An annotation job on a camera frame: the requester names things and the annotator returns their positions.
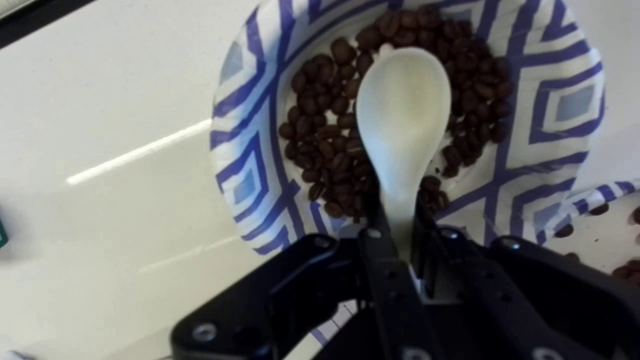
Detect blue white paper bowl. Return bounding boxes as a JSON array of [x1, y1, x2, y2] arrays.
[[210, 0, 605, 253]]

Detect white plastic spoon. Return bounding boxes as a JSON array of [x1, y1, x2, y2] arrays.
[[355, 48, 451, 259]]

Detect coffee beans in bowl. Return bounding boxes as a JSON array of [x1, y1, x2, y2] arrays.
[[278, 6, 513, 219]]

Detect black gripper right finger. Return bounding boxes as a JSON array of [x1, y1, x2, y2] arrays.
[[413, 205, 640, 360]]

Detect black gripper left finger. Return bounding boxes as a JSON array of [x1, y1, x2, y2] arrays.
[[170, 230, 433, 360]]

